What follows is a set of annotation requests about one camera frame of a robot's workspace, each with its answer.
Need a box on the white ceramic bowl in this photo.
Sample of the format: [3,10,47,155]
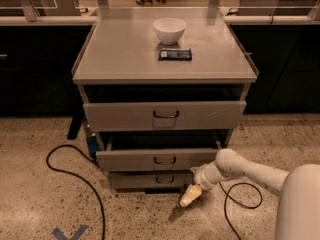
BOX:
[153,18,186,45]

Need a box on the dark blue snack bar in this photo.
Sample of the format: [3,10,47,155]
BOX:
[158,48,192,61]

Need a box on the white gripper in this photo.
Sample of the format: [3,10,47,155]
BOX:
[179,162,224,207]

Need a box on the black left floor cable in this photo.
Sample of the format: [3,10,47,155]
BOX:
[45,144,107,240]

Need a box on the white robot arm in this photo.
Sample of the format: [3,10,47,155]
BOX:
[180,149,320,240]

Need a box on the grey bottom drawer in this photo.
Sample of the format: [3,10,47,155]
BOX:
[108,171,193,190]

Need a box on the long white counter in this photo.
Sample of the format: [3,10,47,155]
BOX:
[0,16,320,26]

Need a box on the grey drawer cabinet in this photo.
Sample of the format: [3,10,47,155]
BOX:
[71,6,260,152]

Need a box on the black right floor cable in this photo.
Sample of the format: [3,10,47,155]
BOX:
[218,182,264,240]

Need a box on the blue power adapter box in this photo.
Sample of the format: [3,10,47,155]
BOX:
[86,136,100,159]

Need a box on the black floor cable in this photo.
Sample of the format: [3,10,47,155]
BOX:
[45,144,107,240]
[218,182,264,240]

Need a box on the grey drawer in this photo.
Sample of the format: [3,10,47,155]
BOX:
[108,171,193,190]
[96,141,221,172]
[83,101,246,131]

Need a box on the grey top drawer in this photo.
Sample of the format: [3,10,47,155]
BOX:
[83,101,246,131]

